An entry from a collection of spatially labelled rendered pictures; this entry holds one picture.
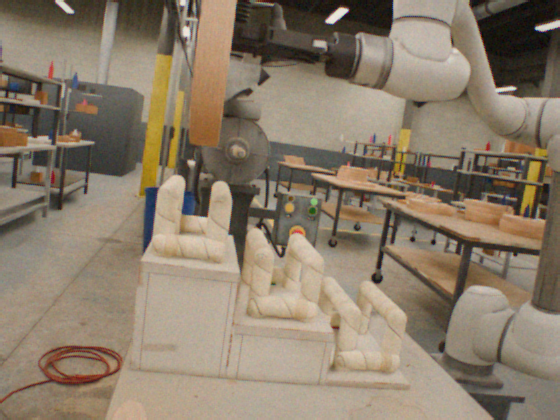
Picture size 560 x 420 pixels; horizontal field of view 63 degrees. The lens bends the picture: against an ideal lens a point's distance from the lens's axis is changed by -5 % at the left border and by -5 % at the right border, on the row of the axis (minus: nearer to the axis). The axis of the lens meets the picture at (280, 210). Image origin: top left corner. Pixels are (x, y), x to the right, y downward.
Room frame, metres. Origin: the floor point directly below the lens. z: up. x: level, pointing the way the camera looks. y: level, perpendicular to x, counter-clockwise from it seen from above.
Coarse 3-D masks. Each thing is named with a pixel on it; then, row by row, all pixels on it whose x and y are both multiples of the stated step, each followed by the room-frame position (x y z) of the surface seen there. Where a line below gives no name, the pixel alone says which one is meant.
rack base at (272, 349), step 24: (240, 288) 0.87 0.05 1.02; (240, 312) 0.74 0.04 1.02; (240, 336) 0.69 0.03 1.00; (264, 336) 0.70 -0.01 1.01; (288, 336) 0.70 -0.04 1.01; (312, 336) 0.71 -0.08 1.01; (240, 360) 0.69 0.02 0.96; (264, 360) 0.70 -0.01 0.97; (288, 360) 0.70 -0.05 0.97; (312, 360) 0.71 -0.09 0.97; (312, 384) 0.71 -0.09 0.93
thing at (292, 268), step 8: (288, 248) 0.92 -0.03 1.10; (288, 256) 0.91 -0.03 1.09; (296, 256) 0.91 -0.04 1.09; (288, 264) 0.91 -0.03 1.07; (296, 264) 0.91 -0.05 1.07; (288, 272) 0.91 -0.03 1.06; (296, 272) 0.91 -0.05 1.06; (288, 280) 0.91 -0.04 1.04; (296, 280) 0.91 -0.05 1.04; (288, 288) 0.91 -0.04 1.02; (296, 288) 0.92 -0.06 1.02
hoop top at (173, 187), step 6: (168, 180) 0.78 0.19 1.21; (174, 180) 0.79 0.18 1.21; (180, 180) 0.82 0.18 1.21; (162, 186) 0.71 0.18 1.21; (168, 186) 0.71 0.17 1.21; (174, 186) 0.72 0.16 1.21; (180, 186) 0.77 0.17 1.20; (162, 192) 0.71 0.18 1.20; (168, 192) 0.71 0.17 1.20; (174, 192) 0.71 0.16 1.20; (180, 192) 0.75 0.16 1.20
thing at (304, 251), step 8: (296, 240) 0.87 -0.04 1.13; (304, 240) 0.86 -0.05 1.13; (296, 248) 0.84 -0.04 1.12; (304, 248) 0.81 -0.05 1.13; (312, 248) 0.80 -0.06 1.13; (304, 256) 0.77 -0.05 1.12; (312, 256) 0.75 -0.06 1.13; (320, 256) 0.76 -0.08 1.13; (304, 264) 0.76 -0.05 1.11; (312, 264) 0.74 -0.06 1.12; (320, 264) 0.75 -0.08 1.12
